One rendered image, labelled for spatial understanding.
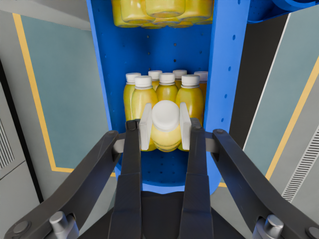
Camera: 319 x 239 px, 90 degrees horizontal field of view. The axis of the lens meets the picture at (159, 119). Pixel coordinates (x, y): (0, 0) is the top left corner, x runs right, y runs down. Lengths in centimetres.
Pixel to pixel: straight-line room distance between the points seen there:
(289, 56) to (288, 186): 147
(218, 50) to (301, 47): 157
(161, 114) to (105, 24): 27
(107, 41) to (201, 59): 24
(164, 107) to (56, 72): 161
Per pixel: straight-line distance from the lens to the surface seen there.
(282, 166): 226
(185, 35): 49
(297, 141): 214
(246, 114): 156
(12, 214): 245
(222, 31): 25
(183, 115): 17
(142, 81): 35
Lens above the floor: 145
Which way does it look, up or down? 66 degrees down
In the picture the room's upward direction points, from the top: 173 degrees counter-clockwise
